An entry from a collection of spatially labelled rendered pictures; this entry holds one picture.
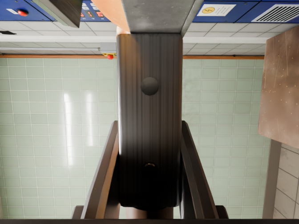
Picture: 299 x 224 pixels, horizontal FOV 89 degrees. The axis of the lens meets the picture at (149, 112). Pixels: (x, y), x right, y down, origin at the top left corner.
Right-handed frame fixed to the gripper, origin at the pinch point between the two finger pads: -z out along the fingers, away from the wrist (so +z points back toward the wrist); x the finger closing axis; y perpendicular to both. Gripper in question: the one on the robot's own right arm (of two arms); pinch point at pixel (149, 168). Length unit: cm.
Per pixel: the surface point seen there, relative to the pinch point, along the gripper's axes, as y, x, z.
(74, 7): -3.7, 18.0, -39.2
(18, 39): 16, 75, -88
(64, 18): -2.1, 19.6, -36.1
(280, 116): 40, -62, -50
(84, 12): 0, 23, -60
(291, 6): -2, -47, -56
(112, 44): 20, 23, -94
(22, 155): 112, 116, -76
